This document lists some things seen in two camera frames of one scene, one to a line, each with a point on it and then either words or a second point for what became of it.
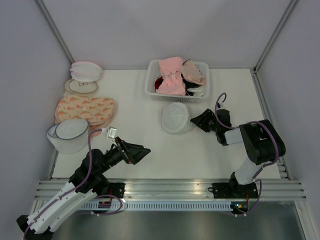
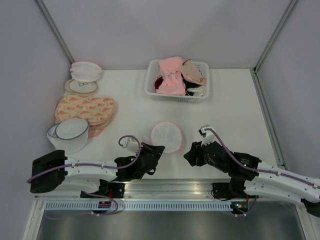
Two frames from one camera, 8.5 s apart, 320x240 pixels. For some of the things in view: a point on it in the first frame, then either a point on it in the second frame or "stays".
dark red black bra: (157, 82) stays
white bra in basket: (198, 91) stays
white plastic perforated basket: (153, 71) stays
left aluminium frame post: (54, 29) stays
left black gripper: (131, 153) to (157, 150)
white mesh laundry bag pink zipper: (175, 119) to (167, 134)
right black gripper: (198, 120) to (191, 156)
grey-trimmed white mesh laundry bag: (69, 136) stays
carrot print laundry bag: (94, 110) stays
